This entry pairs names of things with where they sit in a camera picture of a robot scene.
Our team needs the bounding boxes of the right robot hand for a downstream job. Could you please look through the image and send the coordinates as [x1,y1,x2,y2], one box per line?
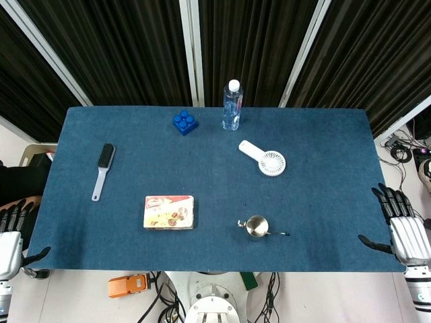
[358,183,428,266]

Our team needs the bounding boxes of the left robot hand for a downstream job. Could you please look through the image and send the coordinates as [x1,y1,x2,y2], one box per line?
[0,198,52,281]

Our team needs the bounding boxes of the snack box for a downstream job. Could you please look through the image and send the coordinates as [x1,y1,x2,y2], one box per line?
[143,195,195,231]

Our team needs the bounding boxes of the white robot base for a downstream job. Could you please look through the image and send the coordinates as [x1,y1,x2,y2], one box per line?
[164,271,267,323]

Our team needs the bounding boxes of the person in black clothing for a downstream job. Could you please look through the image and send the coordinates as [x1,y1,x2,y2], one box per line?
[0,153,52,216]

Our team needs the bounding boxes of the orange foot pedal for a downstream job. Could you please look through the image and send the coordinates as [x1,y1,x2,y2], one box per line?
[107,273,151,299]

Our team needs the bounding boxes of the steel pot with long spout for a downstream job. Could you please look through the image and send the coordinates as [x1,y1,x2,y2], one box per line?
[237,215,291,242]

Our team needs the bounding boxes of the white handheld fan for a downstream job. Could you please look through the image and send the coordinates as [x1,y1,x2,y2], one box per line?
[238,139,286,176]

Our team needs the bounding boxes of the green flat piece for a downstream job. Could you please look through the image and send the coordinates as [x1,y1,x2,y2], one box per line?
[239,271,259,291]

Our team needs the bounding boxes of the black pleated curtain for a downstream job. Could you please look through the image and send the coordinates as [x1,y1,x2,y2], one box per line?
[0,6,79,142]
[18,0,195,108]
[197,0,320,108]
[288,0,431,139]

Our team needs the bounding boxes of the blue table cloth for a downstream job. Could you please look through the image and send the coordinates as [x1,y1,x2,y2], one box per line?
[26,106,407,273]

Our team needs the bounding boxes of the blue toy building block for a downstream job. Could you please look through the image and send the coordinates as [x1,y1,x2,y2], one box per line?
[172,110,199,137]

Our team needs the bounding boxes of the clear plastic water bottle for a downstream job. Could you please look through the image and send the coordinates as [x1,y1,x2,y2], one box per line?
[221,79,244,131]

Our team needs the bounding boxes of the tangled floor cables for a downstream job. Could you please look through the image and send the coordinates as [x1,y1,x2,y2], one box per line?
[379,129,431,216]

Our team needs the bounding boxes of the white frame post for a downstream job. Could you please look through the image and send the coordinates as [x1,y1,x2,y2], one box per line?
[372,97,431,144]
[278,0,333,108]
[0,0,94,107]
[178,0,205,108]

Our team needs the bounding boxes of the black brush with grey handle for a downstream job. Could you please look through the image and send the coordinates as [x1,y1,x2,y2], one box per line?
[91,143,117,202]

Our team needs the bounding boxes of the black cable bundle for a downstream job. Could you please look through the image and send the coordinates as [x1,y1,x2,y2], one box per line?
[248,271,281,323]
[137,271,187,323]

